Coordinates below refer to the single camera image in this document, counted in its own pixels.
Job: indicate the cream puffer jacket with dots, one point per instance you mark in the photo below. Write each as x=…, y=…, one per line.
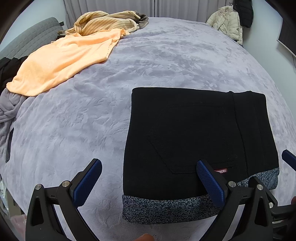
x=227, y=21

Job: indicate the tan striped garment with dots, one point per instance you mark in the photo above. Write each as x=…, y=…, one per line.
x=94, y=21

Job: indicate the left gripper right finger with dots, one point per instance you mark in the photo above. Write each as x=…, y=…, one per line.
x=228, y=196

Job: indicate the black pants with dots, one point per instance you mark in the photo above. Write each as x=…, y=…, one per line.
x=171, y=129

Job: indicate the dark grey garment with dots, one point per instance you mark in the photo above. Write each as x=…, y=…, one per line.
x=143, y=21

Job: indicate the grey pleated curtain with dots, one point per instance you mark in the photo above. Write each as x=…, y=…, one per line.
x=192, y=10

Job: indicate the black hanging jacket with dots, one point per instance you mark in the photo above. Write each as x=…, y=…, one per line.
x=245, y=11

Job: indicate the black garment on headboard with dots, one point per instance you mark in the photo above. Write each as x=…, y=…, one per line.
x=9, y=69

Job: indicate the wall mounted monitor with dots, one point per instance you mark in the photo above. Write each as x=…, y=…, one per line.
x=287, y=35

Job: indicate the grey upholstered headboard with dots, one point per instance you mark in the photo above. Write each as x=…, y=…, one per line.
x=42, y=33

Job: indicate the lavender plush bed blanket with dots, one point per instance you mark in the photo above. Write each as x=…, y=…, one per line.
x=57, y=133

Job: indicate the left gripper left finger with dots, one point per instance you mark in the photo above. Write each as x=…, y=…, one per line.
x=42, y=220

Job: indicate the peach orange cloth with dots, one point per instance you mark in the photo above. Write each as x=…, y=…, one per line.
x=57, y=62

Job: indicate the person left hand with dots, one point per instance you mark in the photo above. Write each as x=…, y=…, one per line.
x=145, y=237

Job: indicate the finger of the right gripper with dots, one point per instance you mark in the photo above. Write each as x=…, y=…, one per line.
x=289, y=158

